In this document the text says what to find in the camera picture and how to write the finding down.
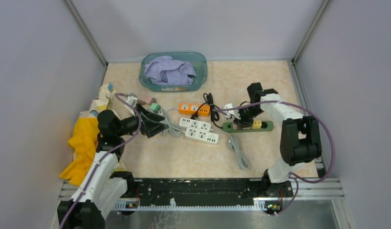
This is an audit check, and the pink plug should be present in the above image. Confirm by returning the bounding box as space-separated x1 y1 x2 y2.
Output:
141 96 156 105
137 98 146 105

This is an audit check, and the patterned cream cloth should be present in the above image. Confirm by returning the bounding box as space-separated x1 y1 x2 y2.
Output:
78 83 117 119

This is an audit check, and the grey cord of small strip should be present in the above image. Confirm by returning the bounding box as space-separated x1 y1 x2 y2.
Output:
211 129 250 170

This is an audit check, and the lavender crumpled cloth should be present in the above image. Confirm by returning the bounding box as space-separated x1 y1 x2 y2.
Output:
144 56 197 86

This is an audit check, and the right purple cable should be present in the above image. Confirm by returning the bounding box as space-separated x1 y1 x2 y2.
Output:
213 100 336 217

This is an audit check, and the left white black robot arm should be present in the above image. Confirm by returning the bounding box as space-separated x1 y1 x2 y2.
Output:
57 104 169 229

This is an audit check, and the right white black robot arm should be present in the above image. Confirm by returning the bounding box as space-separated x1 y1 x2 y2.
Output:
234 83 322 197

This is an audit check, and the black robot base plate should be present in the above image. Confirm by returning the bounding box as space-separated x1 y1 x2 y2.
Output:
106 177 294 208

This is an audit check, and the purple cable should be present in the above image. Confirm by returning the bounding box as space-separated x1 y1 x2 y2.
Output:
59 93 143 229
213 100 336 217

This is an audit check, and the small white power strip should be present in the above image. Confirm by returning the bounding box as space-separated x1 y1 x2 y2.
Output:
179 117 211 132

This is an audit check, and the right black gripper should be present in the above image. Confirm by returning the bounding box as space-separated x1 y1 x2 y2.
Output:
232 104 264 129

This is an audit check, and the yellow cloth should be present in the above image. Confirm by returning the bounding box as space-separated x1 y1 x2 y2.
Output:
59 117 99 186

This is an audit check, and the green power strip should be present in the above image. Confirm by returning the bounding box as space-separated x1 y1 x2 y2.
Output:
222 121 274 133

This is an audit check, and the yellow plug on green strip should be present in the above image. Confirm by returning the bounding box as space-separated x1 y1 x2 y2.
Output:
251 121 262 129

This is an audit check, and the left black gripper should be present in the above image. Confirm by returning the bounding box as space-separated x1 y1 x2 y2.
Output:
115 103 169 138

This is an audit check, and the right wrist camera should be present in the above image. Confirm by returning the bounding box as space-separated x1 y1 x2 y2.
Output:
223 103 238 119

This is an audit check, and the teal plastic basin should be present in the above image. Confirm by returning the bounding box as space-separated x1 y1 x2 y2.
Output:
139 52 208 92

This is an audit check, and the black coiled cable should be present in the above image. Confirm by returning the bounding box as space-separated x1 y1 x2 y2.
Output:
190 92 226 130

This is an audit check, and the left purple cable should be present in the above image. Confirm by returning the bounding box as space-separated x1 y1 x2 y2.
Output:
59 93 143 229

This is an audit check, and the orange power strip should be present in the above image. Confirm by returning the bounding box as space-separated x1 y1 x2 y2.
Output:
178 103 210 117

